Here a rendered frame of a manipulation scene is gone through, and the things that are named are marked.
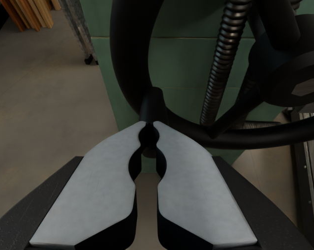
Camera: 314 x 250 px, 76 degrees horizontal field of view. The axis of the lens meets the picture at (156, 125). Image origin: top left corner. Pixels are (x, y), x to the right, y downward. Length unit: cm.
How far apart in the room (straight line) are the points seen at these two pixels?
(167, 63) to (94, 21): 14
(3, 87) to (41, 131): 44
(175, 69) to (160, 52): 5
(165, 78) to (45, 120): 92
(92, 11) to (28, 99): 108
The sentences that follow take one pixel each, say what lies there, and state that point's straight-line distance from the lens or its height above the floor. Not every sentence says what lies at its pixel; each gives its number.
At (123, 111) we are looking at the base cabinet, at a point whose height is 50.
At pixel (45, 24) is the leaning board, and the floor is 2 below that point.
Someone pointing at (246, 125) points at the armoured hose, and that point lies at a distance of 39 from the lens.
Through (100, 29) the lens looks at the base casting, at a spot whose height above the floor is 73.
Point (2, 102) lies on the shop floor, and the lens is 145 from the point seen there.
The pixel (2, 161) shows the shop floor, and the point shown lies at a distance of 123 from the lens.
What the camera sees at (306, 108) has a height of 56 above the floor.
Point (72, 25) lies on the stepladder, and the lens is 132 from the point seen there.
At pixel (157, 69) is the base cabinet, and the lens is 41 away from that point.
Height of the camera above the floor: 92
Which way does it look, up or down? 58 degrees down
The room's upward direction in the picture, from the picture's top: 1 degrees clockwise
